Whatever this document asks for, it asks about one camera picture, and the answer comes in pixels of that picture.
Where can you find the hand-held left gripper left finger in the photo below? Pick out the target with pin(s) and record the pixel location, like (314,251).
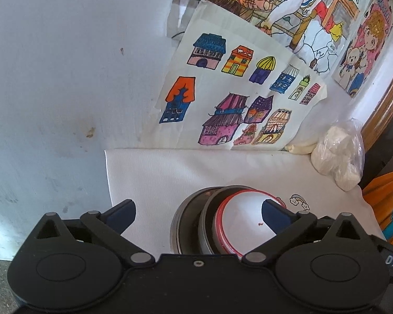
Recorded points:
(121,216)

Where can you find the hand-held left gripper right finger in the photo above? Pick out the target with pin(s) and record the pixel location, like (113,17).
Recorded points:
(275,217)

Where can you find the steel bowls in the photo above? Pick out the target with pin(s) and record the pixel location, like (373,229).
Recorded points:
(178,232)

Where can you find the painting of orange dress figure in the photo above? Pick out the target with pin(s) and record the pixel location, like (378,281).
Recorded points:
(389,199)

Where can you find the rolled cream paper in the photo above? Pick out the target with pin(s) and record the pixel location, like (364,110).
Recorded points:
(299,148)

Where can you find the white printed tablecloth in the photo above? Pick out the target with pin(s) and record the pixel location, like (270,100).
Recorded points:
(183,170)

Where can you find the clear bag of white lumps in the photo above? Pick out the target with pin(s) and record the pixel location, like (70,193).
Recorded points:
(337,160)

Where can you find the wall poster coloured houses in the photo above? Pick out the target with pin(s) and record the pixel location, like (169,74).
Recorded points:
(222,98)

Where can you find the brown wooden door frame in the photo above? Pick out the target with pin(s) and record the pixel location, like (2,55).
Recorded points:
(386,104)

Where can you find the wall poster child with teddy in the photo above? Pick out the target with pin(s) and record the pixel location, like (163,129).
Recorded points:
(363,49)

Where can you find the wall poster child with fan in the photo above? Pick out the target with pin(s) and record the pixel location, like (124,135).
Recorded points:
(281,13)

